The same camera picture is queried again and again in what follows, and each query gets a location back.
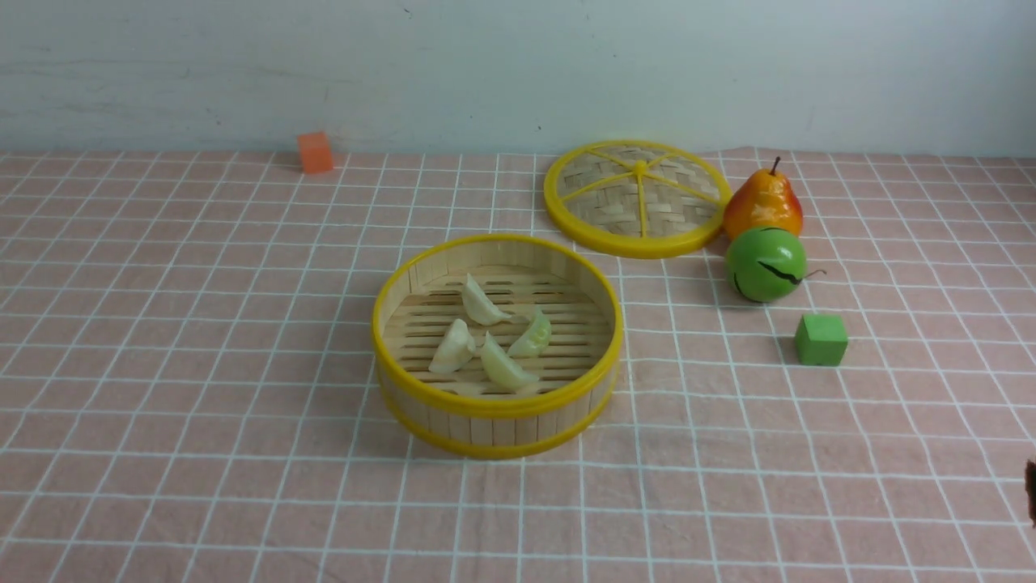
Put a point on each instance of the bamboo steamer tray yellow rim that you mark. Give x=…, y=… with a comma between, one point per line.
x=464, y=412

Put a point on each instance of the pink checked tablecloth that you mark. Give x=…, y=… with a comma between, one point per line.
x=188, y=391

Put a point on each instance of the orange foam cube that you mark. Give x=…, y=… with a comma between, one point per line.
x=315, y=152

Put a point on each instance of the woven bamboo steamer lid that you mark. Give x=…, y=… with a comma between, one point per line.
x=636, y=199

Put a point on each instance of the white dumpling front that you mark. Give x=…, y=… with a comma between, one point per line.
x=455, y=349

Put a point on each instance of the greenish dumpling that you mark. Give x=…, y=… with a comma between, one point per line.
x=535, y=339

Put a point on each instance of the green foam cube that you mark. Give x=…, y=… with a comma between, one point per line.
x=821, y=340

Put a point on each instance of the white dumpling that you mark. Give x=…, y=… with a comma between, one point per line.
x=502, y=369
x=478, y=305
x=455, y=349

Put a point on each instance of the orange yellow toy pear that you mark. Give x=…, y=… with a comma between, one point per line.
x=766, y=200

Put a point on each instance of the green toy apple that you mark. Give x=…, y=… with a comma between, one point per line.
x=766, y=264

